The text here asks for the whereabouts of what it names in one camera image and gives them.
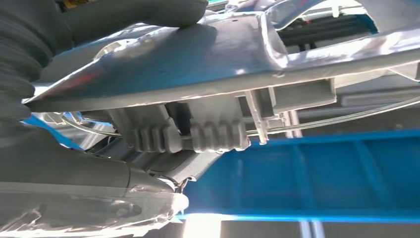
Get blue metal shelf rack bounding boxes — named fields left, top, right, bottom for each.
left=21, top=0, right=420, bottom=225

